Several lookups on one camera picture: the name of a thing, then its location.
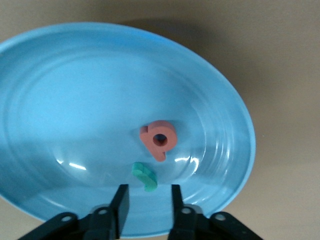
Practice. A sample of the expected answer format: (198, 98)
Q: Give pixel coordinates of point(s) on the teal foam letter r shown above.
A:
(146, 178)

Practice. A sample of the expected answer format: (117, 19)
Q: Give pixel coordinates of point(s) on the salmon foam letter p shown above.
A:
(152, 150)

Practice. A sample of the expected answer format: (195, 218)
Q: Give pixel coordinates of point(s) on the blue plate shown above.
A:
(75, 100)

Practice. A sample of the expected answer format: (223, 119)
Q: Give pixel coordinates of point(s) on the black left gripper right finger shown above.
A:
(185, 225)

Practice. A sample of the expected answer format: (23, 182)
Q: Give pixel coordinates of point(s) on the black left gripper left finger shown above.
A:
(105, 225)

